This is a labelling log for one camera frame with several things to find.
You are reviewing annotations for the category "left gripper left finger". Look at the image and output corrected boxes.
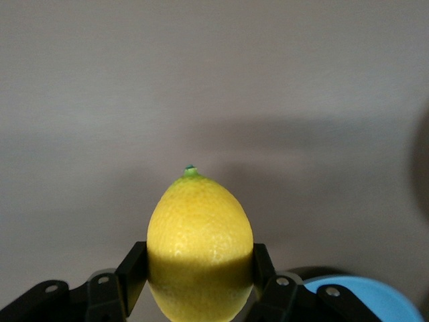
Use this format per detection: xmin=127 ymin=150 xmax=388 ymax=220
xmin=0 ymin=240 xmax=149 ymax=322

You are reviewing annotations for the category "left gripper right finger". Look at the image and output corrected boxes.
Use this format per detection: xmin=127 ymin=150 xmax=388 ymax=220
xmin=251 ymin=243 xmax=383 ymax=322

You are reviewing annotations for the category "yellow lemon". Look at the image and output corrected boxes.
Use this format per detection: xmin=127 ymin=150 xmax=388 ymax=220
xmin=146 ymin=164 xmax=255 ymax=322

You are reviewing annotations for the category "blue plate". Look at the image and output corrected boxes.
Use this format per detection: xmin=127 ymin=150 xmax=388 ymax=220
xmin=303 ymin=274 xmax=427 ymax=322

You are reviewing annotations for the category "brown table cover sheet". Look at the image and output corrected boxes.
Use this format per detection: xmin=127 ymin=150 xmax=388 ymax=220
xmin=0 ymin=0 xmax=429 ymax=322

